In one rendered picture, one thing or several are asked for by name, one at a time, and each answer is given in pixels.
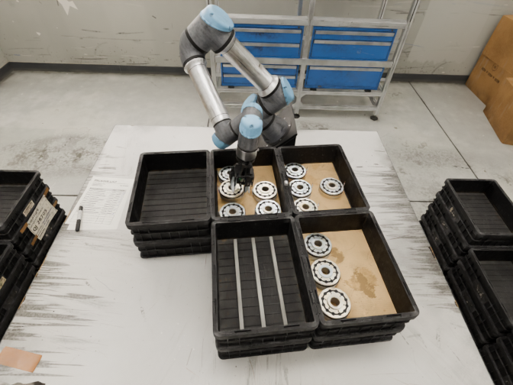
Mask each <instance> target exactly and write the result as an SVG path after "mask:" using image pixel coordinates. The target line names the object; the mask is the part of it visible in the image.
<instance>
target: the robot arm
mask: <svg viewBox="0 0 513 385"><path fill-rule="evenodd" d="M233 28H234V23H233V21H232V20H231V18H229V16H228V14H227V13H226V12H225V11H224V10H222V9H221V8H219V7H218V6H217V5H208V6H207V7H206V8H205V9H204V10H202V11H201V12H200V14H199V15H198V16H197V17H196V18H195V19H194V20H193V22H192V23H191V24H190V25H189V26H188V27H187V28H186V29H185V30H184V31H183V32H182V34H181V37H180V40H179V55H180V60H181V63H182V67H183V69H184V70H185V72H186V73H188V74H189V75H190V78H191V80H192V82H193V84H194V86H195V89H196V91H197V93H198V96H199V98H200V99H201V101H202V104H203V106H204V108H205V110H206V112H207V114H208V117H209V119H210V121H211V124H212V126H213V128H214V130H215V133H214V134H213V135H212V136H211V137H212V141H213V143H214V145H215V146H216V147H217V148H219V149H222V150H223V149H225V148H227V147H229V146H231V145H232V144H233V143H234V142H236V141H237V150H236V155H237V156H236V158H237V161H238V162H239V163H236V164H235V165H234V168H231V171H230V173H229V179H230V185H231V190H232V192H234V189H235V186H236V183H237V184H240V185H245V186H244V192H246V191H247V190H248V193H250V185H251V187H253V182H252V181H253V180H254V169H253V166H252V163H253V162H254V161H255V158H256V156H257V151H259V148H258V146H259V142H260V135H261V136H262V138H263V140H264V141H265V142H266V143H267V144H272V143H275V142H276V141H278V140H279V139H280V138H281V137H282V136H283V135H284V134H285V132H286V130H287V127H288V123H287V121H286V120H285V119H284V118H281V117H279V116H277V115H275V113H277V112H278V111H279V110H281V109H282V108H284V107H285V106H287V105H288V104H289V103H290V102H292V101H293V100H294V93H293V91H292V87H291V86H290V84H289V82H288V80H287V79H286V78H285V77H284V76H283V77H281V78H279V77H278V76H277V75H271V74H270V73H269V72H268V71H267V70H266V69H265V68H264V67H263V65H262V64H261V63H260V62H259V61H258V60H257V59H256V58H255V57H254V56H253V55H252V54H251V53H250V52H249V51H248V49H247V48H246V47H245V46H244V45H243V44H242V43H241V42H240V41H239V40H238V39H237V38H236V37H235V30H234V29H233ZM210 50H212V51H213V52H214V53H215V54H222V55H223V56H224V57H225V58H226V59H227V60H228V61H229V62H230V63H231V64H232V65H233V66H234V67H235V68H236V69H237V70H238V71H239V72H240V73H241V74H242V75H244V76H245V77H246V78H247V79H248V80H249V81H250V82H251V83H252V84H253V85H254V86H255V87H256V88H257V89H258V94H259V95H257V94H251V95H250V96H249V97H248V98H247V99H246V100H245V102H244V103H243V105H242V107H241V113H240V114H239V115H238V116H237V117H235V118H234V119H232V120H231V118H230V116H229V114H228V113H227V110H226V108H225V106H224V103H223V102H222V100H221V97H220V95H219V93H218V91H217V89H216V87H215V84H214V82H213V80H212V78H211V76H210V74H209V71H208V69H207V67H206V65H207V61H206V59H205V55H206V54H207V53H208V52H209V51H210Z"/></svg>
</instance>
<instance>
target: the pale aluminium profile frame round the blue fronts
mask: <svg viewBox="0 0 513 385"><path fill-rule="evenodd" d="M387 1H388V0H382V4H381V7H380V10H379V14H378V19H382V17H383V15H384V12H385V9H386V5H387ZM315 2H316V0H310V4H309V10H308V25H307V26H306V31H305V36H303V38H302V40H305V42H304V47H303V53H302V58H301V59H300V58H276V57H255V58H256V59H257V60H258V61H259V62H260V63H264V64H286V65H301V69H300V73H298V77H297V83H296V88H292V91H293V93H294V102H293V103H289V104H288V105H287V106H285V107H284V108H287V107H289V106H290V105H292V108H293V109H295V114H294V116H295V118H299V117H300V115H299V114H298V112H299V109H321V110H351V111H374V112H373V115H372V116H370V119H372V120H374V121H376V120H378V117H376V115H378V114H379V110H380V108H381V106H382V102H383V99H384V98H385V95H386V92H387V89H388V87H389V84H390V81H391V78H392V75H393V73H394V71H395V67H396V65H397V62H398V59H399V57H400V54H401V52H402V48H403V46H404V44H405V40H406V37H407V36H408V32H409V30H410V27H411V24H412V22H413V19H414V16H415V13H416V11H417V9H418V5H419V3H420V0H413V2H412V5H411V8H410V11H409V13H408V17H407V19H406V22H407V25H406V28H405V29H403V30H402V34H401V37H400V39H394V42H393V43H398V45H397V47H396V50H395V53H394V56H393V58H392V61H375V60H325V59H307V56H308V47H309V41H310V40H311V38H312V36H311V27H312V22H313V17H314V11H315ZM302 6H303V0H298V12H297V16H302ZM310 20H311V24H310V26H309V23H310ZM409 23H410V24H409ZM408 25H409V27H408ZM407 28H408V29H407ZM210 60H211V78H212V80H213V82H214V84H215V87H216V89H217V91H218V93H219V95H220V92H248V93H258V89H257V88H256V87H234V86H221V85H222V84H221V63H229V61H228V60H227V59H226V58H225V57H224V56H221V55H220V54H218V55H217V56H215V53H214V52H213V51H212V50H210ZM215 63H217V66H216V67H215ZM306 65H312V66H362V67H388V68H389V71H388V73H387V75H386V78H381V80H380V81H384V84H383V86H382V85H381V83H380V82H379V86H378V89H377V90H378V91H372V90H371V89H364V90H342V89H316V88H310V89H303V88H302V87H303V82H304V79H305V77H306V74H305V67H306ZM304 95H360V96H369V99H370V101H371V103H372V104H373V105H324V104H303V103H302V102H301V97H302V96H304ZM375 96H378V97H379V98H378V101H377V100H376V98H375ZM223 103H224V106H225V107H233V108H241V107H242V105H243V102H223Z"/></svg>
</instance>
